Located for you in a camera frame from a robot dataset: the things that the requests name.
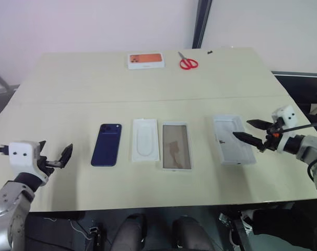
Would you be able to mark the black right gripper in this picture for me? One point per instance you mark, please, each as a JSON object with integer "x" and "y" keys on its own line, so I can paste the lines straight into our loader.
{"x": 272, "y": 136}

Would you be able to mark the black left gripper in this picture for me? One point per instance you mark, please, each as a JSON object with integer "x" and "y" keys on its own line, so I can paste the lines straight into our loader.
{"x": 49, "y": 164}

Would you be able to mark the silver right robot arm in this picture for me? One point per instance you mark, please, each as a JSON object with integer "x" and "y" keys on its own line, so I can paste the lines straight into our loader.
{"x": 311, "y": 149}

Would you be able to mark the white phone box bottom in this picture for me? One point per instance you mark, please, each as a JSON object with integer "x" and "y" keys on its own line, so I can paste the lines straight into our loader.
{"x": 230, "y": 149}

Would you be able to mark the orange printed phone box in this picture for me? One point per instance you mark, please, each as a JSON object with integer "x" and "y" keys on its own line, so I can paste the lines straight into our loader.
{"x": 146, "y": 60}

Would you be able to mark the dark blue smartphone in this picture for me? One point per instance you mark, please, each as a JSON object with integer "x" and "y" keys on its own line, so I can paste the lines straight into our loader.
{"x": 106, "y": 145}

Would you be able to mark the black side table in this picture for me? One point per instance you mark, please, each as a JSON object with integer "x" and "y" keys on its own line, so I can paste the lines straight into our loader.
{"x": 294, "y": 89}

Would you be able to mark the white moulded insert tray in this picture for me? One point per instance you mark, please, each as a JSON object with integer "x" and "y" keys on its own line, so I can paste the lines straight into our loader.
{"x": 145, "y": 141}

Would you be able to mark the black bulky block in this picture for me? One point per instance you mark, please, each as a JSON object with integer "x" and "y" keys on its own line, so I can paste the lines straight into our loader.
{"x": 283, "y": 222}

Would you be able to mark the dark rounded shape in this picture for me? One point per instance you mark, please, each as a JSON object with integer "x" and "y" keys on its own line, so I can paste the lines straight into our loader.
{"x": 190, "y": 234}
{"x": 132, "y": 232}

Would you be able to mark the dark vertical pillar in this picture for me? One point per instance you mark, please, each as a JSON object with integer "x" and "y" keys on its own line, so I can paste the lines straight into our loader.
{"x": 202, "y": 23}

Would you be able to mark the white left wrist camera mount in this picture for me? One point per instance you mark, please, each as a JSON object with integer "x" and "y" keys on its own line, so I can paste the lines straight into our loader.
{"x": 21, "y": 157}

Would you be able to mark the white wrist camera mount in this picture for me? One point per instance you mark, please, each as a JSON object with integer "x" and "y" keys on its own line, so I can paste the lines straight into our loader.
{"x": 286, "y": 115}
{"x": 21, "y": 157}

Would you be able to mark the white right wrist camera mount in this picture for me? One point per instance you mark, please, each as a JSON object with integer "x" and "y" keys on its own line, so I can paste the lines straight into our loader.
{"x": 286, "y": 115}

